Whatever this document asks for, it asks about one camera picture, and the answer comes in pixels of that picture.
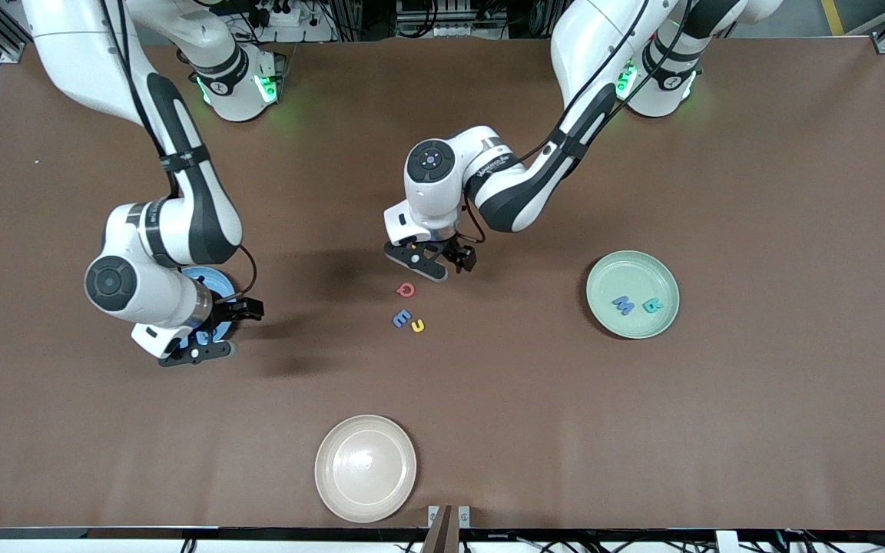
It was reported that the blue round plate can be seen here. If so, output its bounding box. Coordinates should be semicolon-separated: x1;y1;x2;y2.
181;266;238;344

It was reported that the brown table cover sheet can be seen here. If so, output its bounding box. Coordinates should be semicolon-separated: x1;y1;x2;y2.
0;37;885;531

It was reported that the beige round plate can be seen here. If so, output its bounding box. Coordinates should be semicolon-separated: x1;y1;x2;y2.
314;415;418;525

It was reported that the dark brown post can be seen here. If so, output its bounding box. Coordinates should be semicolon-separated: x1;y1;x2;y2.
421;505;459;553

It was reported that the green round plate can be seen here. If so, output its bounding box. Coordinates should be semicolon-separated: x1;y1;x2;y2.
585;250;681;339

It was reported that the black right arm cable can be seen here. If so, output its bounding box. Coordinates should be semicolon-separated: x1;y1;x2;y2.
101;0;259;302

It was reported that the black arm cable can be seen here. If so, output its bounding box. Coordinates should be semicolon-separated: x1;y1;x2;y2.
101;0;259;302
459;0;701;247

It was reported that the white power strip with plugs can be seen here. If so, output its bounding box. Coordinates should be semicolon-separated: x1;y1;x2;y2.
249;0;336;44

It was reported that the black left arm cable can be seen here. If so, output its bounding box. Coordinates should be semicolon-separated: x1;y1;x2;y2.
459;0;701;247

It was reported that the grey metal bracket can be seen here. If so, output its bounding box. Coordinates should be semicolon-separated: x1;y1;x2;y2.
427;505;472;531

